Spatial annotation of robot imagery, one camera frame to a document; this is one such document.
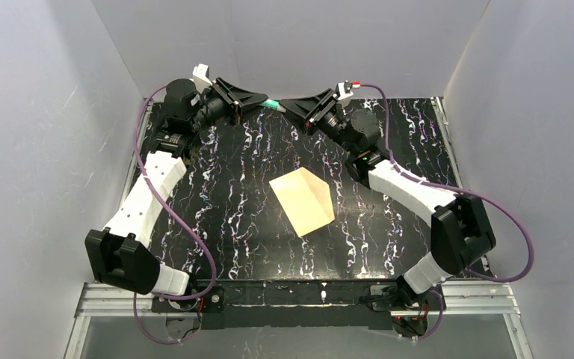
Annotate green white glue stick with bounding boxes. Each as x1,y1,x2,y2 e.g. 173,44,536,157
261,99,286,113

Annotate cream envelope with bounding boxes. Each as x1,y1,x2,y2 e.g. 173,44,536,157
269,168,335,237

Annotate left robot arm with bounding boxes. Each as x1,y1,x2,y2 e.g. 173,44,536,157
84,78,268,301

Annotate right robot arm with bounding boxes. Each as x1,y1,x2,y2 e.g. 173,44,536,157
279,88,496,311

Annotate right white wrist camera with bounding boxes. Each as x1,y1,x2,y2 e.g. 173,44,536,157
333,81,361,105

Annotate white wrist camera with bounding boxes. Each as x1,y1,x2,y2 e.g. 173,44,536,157
192,64,213,93
333,81,361,105

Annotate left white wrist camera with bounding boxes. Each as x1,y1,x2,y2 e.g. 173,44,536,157
192,64,213,93

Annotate aluminium table frame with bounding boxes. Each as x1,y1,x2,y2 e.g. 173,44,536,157
67,97,530,358

